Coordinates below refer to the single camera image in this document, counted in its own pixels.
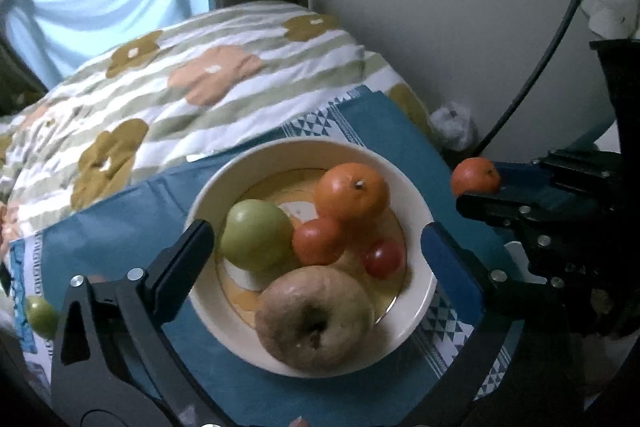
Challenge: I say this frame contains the red cherry tomato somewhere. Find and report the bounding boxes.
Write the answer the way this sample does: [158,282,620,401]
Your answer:
[362,239,405,279]

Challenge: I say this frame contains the large orange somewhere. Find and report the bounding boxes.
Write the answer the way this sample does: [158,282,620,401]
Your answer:
[314,163,391,233]

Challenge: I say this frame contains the light blue cloth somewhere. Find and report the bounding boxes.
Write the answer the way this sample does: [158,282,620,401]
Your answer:
[2,0,211,90]

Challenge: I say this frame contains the black cable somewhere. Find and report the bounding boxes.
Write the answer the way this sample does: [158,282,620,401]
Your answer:
[472,0,591,158]

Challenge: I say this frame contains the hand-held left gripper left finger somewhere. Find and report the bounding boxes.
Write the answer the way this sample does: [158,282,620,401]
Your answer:
[50,219,236,427]

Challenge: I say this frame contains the blue patterned tablecloth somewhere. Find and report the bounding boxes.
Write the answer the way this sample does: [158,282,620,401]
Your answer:
[7,87,526,427]

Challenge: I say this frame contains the floral striped duvet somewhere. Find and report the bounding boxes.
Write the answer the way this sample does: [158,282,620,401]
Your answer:
[0,1,441,258]

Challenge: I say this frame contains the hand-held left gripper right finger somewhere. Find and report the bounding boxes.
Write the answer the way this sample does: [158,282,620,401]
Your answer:
[395,222,586,427]

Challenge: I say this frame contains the large pale apple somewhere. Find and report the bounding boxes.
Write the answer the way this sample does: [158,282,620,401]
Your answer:
[255,266,376,370]

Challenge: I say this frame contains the medium orange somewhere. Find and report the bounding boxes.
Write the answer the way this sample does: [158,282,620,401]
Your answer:
[451,157,502,198]

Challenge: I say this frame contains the small orange tomato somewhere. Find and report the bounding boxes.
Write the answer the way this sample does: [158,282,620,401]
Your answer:
[292,218,346,267]

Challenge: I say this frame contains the small green apple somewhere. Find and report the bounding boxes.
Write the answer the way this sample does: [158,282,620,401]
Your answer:
[220,199,296,273]

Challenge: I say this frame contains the cream bowl with bear print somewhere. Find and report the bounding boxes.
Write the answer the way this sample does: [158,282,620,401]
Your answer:
[184,139,437,379]

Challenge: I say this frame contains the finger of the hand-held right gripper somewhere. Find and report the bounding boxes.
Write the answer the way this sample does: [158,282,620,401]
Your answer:
[456,191,567,259]
[492,149,621,198]

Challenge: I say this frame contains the small green round fruit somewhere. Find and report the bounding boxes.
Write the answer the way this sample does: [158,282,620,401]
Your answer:
[25,296,61,339]

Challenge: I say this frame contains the crumpled white bag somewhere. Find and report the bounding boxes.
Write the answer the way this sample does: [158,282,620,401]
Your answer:
[430,103,478,152]

